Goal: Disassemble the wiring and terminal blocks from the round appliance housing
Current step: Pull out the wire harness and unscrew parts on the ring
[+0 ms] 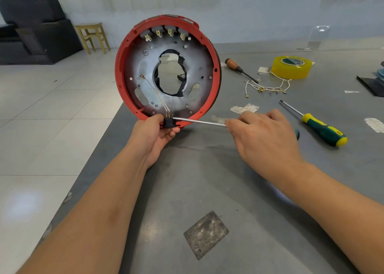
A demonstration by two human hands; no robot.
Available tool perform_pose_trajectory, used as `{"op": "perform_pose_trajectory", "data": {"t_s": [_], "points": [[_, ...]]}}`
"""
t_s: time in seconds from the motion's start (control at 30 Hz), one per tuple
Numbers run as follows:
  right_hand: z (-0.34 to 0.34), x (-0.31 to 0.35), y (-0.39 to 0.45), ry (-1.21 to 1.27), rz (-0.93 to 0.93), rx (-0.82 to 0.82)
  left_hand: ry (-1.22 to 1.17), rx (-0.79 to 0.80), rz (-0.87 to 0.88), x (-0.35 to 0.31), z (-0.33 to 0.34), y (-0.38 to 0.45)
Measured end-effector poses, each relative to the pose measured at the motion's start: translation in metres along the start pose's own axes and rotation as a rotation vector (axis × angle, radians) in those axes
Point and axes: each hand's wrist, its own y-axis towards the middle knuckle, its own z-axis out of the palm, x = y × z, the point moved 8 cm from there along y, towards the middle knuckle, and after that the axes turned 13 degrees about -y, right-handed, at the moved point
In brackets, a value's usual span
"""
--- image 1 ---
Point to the person's right hand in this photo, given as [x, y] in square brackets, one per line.
[267, 145]

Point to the person's left hand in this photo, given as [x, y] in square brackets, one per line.
[149, 142]

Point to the red round appliance base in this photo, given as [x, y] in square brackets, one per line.
[123, 61]

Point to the person's left forearm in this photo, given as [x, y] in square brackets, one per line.
[84, 223]

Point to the person's right forearm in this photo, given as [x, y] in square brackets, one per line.
[339, 217]

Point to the crumpled white tape piece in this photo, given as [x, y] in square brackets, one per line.
[245, 109]

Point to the yellow tape roll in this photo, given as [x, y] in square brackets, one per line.
[279, 71]

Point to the narrow white tape strip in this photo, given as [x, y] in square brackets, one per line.
[375, 125]

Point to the black flat plate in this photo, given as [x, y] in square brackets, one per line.
[372, 86]

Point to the small wooden stool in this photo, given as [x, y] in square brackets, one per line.
[91, 26]

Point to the black armchair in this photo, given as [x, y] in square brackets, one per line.
[39, 31]

